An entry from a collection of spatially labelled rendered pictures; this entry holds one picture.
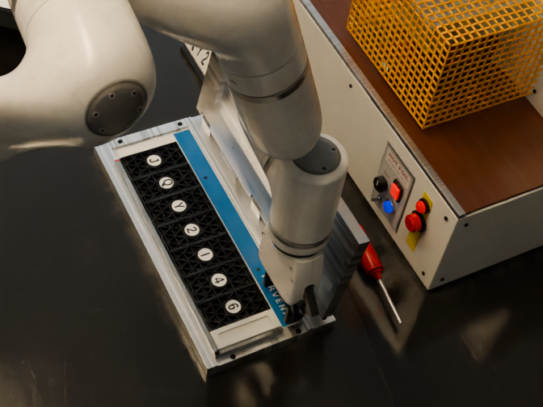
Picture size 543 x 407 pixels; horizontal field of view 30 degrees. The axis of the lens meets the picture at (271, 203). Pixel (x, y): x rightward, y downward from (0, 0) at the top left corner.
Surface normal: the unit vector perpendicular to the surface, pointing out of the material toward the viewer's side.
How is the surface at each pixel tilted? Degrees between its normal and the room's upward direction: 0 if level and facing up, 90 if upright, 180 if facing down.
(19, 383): 0
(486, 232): 90
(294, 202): 90
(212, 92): 81
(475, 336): 0
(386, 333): 0
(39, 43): 48
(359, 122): 90
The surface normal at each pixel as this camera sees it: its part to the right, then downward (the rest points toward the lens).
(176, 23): -0.45, 0.77
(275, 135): -0.11, 0.87
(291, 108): 0.51, 0.70
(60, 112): -0.13, 0.64
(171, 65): 0.11, -0.61
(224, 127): -0.86, 0.20
